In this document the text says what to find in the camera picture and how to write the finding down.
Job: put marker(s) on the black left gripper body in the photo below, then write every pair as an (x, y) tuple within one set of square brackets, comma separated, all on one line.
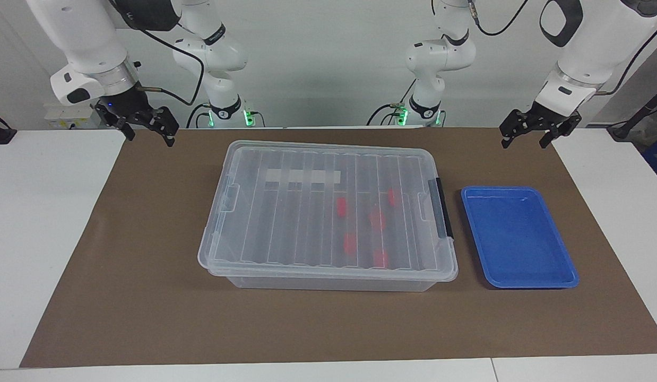
[(549, 119)]

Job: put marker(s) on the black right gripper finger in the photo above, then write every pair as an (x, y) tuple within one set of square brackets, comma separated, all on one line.
[(127, 130), (168, 124)]

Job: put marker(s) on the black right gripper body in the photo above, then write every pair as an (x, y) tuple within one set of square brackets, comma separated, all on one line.
[(124, 109)]

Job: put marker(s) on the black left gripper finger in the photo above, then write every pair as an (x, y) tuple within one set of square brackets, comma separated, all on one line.
[(550, 137), (511, 127)]

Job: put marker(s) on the red block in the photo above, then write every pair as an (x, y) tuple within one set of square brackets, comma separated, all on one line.
[(350, 243), (390, 197), (377, 218), (380, 258), (341, 207)]

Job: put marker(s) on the clear ribbed plastic lid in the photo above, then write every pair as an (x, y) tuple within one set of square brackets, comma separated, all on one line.
[(307, 228)]

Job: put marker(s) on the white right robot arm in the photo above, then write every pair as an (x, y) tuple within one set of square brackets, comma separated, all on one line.
[(79, 32)]

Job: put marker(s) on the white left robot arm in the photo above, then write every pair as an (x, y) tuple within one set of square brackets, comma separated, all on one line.
[(599, 48)]

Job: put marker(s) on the blue plastic tray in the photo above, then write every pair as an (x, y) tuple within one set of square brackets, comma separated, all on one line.
[(519, 239)]

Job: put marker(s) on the clear plastic storage box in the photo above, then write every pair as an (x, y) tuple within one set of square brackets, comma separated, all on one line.
[(328, 284)]

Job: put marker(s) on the black tripod leg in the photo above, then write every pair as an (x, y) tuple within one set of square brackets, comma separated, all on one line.
[(641, 111)]

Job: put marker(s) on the black clamp stand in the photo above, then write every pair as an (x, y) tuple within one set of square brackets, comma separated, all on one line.
[(0, 132)]

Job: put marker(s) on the brown table mat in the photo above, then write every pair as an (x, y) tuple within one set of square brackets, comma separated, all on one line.
[(148, 318)]

